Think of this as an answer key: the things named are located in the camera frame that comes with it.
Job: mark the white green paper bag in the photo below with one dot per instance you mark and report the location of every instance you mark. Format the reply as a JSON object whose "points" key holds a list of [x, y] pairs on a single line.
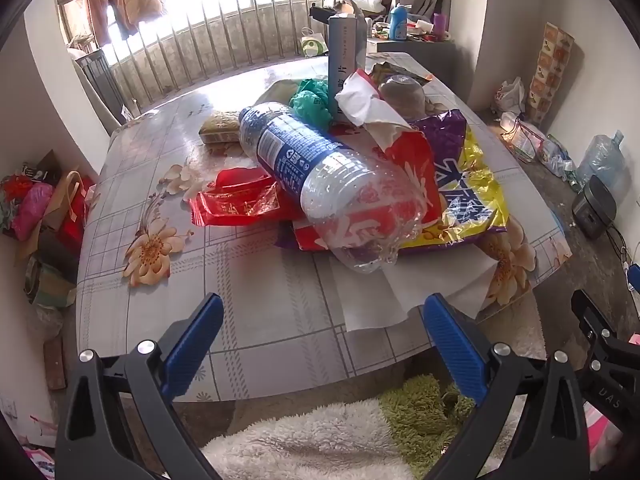
{"points": [[312, 45]]}

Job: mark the grey cabinet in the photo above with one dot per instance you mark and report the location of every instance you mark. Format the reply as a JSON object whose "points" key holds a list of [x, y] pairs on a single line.
{"points": [[430, 60]]}

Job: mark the red plastic bag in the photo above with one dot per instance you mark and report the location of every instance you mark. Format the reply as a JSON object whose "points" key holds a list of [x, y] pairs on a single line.
{"points": [[235, 200]]}

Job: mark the small white bottle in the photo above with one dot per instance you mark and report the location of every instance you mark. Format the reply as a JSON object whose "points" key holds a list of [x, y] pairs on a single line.
{"points": [[368, 27]]}

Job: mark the blue cardboard box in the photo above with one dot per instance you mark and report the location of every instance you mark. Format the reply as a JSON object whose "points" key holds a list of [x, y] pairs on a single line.
{"points": [[345, 60]]}

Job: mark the pink plastic bag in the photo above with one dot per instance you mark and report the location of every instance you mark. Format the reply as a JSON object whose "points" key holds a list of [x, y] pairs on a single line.
{"points": [[32, 210]]}

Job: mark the blue detergent bottle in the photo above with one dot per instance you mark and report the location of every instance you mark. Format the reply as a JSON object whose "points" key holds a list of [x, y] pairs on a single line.
{"points": [[398, 25]]}

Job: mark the green plastic bag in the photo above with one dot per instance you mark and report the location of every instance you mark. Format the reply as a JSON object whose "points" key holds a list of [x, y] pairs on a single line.
{"points": [[310, 102]]}

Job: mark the dark hanging garment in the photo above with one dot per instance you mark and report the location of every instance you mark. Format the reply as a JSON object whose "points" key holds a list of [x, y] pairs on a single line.
{"points": [[125, 25]]}

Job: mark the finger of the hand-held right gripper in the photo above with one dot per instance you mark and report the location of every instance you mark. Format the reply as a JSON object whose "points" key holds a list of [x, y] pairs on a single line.
{"points": [[612, 380], [590, 320]]}

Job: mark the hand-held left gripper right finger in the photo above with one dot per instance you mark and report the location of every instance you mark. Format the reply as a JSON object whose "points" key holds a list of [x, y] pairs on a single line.
{"points": [[452, 345]]}

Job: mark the red shopping bag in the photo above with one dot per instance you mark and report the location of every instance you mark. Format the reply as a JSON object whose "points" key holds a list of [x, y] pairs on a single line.
{"points": [[75, 225]]}

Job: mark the green shaggy cloth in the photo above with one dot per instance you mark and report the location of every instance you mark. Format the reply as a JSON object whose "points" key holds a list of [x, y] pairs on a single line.
{"points": [[415, 410]]}

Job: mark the patterned tall box stack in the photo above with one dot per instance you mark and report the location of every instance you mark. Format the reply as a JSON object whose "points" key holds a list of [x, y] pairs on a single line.
{"points": [[550, 75]]}

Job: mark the dark cardboard box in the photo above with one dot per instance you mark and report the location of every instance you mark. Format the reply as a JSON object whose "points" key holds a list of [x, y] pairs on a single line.
{"points": [[45, 165]]}

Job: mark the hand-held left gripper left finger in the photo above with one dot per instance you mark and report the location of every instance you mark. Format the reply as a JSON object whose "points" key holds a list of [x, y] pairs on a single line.
{"points": [[195, 345]]}

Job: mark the pink printed cloth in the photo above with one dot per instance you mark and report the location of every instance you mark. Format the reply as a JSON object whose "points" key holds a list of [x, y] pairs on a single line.
{"points": [[602, 435]]}

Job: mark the pile of crumpled plastic bottles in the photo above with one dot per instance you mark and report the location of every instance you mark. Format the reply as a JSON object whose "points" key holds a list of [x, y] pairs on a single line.
{"points": [[557, 157]]}

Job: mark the large clear water jug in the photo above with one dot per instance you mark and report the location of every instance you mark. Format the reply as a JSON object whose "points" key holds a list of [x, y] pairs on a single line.
{"points": [[602, 160]]}

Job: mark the white non-woven sheet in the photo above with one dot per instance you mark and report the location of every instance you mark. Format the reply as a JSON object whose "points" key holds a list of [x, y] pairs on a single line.
{"points": [[380, 295]]}

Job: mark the purple cup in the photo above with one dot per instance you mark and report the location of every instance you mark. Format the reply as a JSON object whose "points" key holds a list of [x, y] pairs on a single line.
{"points": [[439, 27]]}

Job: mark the dark foil snack wrapper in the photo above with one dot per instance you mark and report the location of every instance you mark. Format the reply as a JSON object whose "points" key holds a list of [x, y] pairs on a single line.
{"points": [[395, 69]]}

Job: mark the black rice cooker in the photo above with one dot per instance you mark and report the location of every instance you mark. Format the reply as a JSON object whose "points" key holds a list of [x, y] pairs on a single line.
{"points": [[595, 207]]}

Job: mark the white cup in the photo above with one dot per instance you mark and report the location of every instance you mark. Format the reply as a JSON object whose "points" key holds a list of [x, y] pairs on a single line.
{"points": [[424, 26]]}

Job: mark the red white snack packet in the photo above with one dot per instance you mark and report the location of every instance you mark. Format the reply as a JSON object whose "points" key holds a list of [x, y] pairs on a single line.
{"points": [[415, 170]]}

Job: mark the brown paper bag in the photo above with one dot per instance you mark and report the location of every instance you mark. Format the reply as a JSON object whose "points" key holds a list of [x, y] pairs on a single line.
{"points": [[56, 200]]}

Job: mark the dark chair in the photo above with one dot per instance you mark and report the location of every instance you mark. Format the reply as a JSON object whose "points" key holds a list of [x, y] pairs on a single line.
{"points": [[102, 85]]}

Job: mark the floral plastic tablecloth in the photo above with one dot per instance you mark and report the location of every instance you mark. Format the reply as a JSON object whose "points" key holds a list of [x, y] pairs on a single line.
{"points": [[225, 270]]}

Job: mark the white fleece blanket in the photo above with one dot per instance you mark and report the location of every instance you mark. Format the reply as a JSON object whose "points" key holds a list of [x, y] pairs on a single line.
{"points": [[300, 445]]}

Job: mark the black device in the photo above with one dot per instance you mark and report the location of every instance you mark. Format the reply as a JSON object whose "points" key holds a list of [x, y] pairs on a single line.
{"points": [[322, 12]]}

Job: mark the clear plastic bowl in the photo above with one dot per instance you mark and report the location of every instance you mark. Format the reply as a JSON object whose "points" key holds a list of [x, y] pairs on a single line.
{"points": [[402, 95]]}

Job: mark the metal window railing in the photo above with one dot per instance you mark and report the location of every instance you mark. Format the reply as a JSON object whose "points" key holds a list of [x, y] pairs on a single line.
{"points": [[225, 30]]}

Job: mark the purple yellow snack bag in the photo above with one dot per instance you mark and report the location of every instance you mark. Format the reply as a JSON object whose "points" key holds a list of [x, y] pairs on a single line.
{"points": [[470, 185]]}

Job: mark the white plastic bag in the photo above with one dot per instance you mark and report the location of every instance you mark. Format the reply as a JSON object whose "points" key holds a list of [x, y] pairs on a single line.
{"points": [[509, 96]]}

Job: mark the clear plastic bottle blue label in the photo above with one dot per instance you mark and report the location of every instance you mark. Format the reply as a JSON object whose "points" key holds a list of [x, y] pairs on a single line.
{"points": [[300, 160]]}

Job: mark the clear bag with red trim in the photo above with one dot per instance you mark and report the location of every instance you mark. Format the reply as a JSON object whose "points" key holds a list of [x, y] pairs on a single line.
{"points": [[522, 137]]}

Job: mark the wooden plank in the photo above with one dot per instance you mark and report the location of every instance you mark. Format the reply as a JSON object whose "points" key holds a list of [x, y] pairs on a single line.
{"points": [[55, 362]]}

